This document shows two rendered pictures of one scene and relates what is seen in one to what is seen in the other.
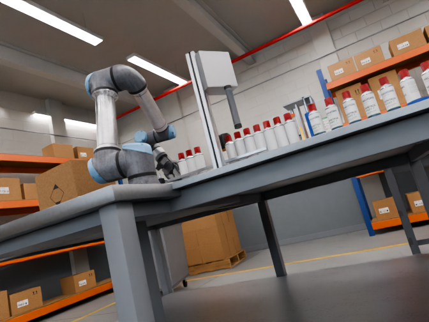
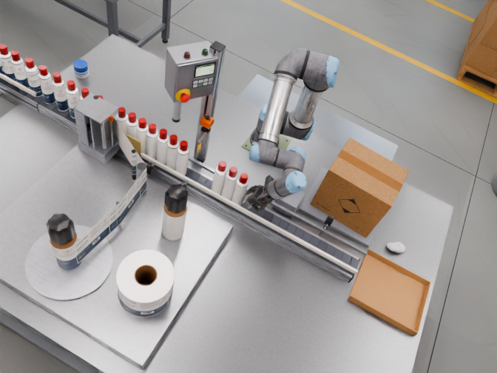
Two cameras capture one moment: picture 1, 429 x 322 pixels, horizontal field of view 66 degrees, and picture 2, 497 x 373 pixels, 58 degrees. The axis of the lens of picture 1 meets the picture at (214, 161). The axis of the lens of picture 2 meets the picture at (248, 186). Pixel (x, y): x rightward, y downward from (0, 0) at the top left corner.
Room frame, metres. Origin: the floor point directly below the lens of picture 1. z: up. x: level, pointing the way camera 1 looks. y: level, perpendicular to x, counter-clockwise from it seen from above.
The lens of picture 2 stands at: (2.85, -0.05, 2.52)
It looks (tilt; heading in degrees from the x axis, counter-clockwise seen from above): 53 degrees down; 167
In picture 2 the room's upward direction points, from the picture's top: 18 degrees clockwise
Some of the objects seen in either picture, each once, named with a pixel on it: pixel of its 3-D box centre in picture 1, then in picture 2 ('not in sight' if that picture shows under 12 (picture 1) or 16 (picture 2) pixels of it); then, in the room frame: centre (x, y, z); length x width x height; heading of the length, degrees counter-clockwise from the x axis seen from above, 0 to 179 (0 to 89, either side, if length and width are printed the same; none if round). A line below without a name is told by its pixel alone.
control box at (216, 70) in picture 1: (214, 73); (191, 72); (1.51, -0.10, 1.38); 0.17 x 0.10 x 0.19; 120
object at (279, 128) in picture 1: (281, 138); (132, 130); (1.49, -0.33, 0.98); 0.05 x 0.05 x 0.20
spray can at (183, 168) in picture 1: (184, 171); (239, 189); (1.73, 0.17, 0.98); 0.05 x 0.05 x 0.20
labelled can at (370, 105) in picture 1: (371, 107); (60, 92); (1.33, -0.69, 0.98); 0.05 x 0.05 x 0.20
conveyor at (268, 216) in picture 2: not in sight; (191, 180); (1.63, -0.04, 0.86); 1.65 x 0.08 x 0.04; 65
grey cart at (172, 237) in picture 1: (153, 255); not in sight; (4.02, 0.98, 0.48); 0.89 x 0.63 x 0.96; 173
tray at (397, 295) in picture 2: not in sight; (390, 290); (2.06, 0.86, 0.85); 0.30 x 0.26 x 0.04; 65
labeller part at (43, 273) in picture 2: not in sight; (69, 260); (2.10, -0.45, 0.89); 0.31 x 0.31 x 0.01
